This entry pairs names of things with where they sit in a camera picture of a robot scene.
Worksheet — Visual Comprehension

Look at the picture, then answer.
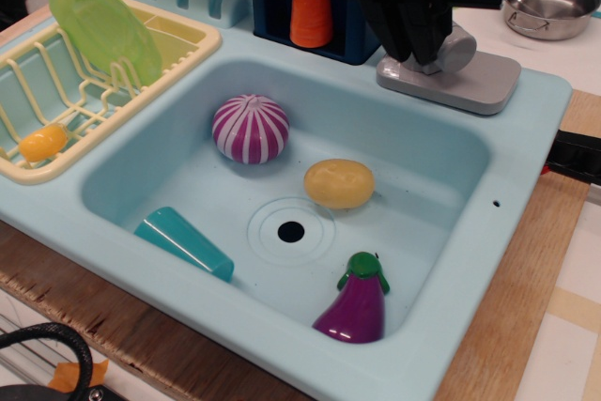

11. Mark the grey toy faucet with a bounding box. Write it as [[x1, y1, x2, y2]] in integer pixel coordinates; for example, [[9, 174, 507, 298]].
[[377, 23, 522, 116]]

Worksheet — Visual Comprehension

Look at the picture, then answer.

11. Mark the orange toy carrot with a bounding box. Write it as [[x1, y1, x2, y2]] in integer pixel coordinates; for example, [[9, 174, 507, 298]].
[[289, 0, 333, 49]]

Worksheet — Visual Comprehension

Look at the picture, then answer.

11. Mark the stainless steel pot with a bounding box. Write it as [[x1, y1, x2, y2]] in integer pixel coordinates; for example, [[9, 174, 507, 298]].
[[502, 0, 600, 41]]

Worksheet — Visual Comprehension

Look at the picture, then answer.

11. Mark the yellow toy potato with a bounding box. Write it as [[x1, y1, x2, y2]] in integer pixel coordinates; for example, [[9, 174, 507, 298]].
[[303, 159, 376, 209]]

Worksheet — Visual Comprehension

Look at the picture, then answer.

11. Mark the purple striped toy onion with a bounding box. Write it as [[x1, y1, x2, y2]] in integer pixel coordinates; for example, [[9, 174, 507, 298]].
[[212, 94, 290, 164]]

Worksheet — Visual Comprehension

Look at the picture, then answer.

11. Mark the light blue toy sink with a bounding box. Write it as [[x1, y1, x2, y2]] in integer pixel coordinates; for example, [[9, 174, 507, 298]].
[[1, 0, 572, 400]]

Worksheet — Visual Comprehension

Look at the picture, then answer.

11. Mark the black clamp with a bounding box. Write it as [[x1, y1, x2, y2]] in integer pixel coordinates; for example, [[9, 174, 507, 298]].
[[542, 130, 601, 185]]

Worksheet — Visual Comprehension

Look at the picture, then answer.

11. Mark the green plastic plate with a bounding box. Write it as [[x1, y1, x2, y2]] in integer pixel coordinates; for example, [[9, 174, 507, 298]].
[[49, 0, 162, 86]]

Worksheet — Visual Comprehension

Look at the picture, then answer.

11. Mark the purple toy eggplant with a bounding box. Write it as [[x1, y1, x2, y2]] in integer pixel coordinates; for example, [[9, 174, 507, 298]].
[[312, 252, 390, 344]]

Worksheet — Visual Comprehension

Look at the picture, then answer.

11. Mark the teal plastic cup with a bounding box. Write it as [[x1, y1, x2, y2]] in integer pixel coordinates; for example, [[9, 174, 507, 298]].
[[134, 207, 235, 283]]

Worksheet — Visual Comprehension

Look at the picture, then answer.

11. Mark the yellow dish rack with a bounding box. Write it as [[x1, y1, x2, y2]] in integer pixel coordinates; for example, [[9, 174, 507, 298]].
[[1, 0, 222, 185]]

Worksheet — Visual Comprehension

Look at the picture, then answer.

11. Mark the yellow toy lemon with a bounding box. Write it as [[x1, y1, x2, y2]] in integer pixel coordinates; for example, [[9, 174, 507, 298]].
[[18, 123, 69, 162]]

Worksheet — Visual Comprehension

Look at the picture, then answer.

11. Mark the orange tape piece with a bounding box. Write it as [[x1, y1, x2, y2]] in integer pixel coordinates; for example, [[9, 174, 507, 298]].
[[48, 359, 109, 393]]

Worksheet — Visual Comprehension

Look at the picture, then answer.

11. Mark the black cable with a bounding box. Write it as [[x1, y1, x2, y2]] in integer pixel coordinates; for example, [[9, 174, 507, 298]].
[[0, 322, 99, 401]]

